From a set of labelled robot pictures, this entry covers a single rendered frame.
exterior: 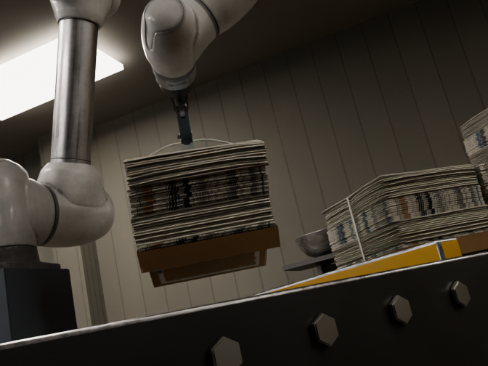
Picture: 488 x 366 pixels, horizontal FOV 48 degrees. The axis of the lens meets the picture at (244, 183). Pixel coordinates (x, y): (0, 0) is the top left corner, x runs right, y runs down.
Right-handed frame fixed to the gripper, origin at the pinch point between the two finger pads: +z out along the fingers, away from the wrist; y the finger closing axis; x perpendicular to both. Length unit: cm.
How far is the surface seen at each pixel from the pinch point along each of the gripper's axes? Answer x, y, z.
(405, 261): 16, 55, -74
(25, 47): -94, -176, 205
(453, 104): 204, -94, 238
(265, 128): 71, -127, 297
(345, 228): 41, 28, 30
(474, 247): 66, 44, 11
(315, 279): 10, 54, -64
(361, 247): 42, 36, 24
